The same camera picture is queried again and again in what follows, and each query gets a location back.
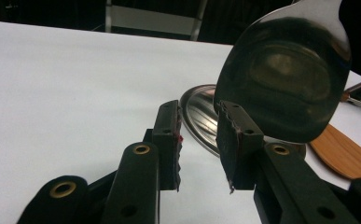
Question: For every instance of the steel utensil stand with hooks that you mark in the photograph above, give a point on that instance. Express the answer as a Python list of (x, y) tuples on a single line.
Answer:
[(200, 115)]

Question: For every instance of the wooden rice paddle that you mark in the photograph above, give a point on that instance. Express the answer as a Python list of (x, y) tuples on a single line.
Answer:
[(343, 152)]

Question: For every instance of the metal chair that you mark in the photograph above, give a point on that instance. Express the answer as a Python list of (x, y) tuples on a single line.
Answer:
[(153, 20)]

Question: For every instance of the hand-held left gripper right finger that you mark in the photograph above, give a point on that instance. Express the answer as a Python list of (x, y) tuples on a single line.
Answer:
[(238, 146)]

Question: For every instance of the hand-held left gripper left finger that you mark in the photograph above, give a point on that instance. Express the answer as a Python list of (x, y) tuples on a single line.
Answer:
[(166, 146)]

